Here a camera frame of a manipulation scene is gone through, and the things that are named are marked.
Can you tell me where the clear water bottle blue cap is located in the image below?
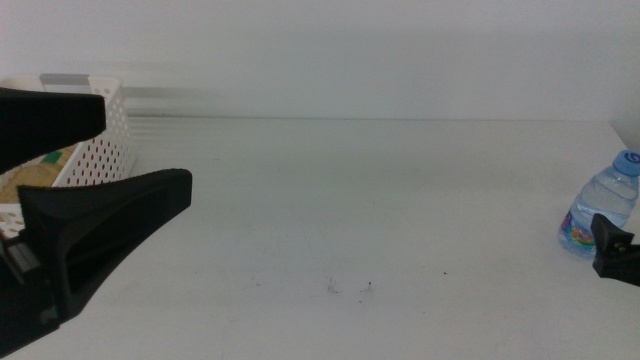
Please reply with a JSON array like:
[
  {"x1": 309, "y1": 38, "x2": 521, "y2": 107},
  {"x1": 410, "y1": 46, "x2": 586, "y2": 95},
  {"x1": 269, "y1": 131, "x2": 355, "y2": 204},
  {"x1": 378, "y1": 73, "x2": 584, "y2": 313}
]
[{"x1": 556, "y1": 149, "x2": 640, "y2": 260}]

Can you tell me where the yellow tea bottle white cap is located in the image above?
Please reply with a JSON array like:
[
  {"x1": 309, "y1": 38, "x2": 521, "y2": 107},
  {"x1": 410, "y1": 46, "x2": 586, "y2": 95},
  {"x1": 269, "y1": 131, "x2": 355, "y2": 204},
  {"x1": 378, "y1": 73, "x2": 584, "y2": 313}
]
[{"x1": 0, "y1": 146, "x2": 79, "y2": 205}]

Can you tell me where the white perforated plastic basket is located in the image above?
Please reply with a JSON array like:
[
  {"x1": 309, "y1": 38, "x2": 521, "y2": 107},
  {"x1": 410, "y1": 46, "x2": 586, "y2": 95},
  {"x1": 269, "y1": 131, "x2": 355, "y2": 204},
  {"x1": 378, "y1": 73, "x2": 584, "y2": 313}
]
[{"x1": 0, "y1": 74, "x2": 137, "y2": 239}]

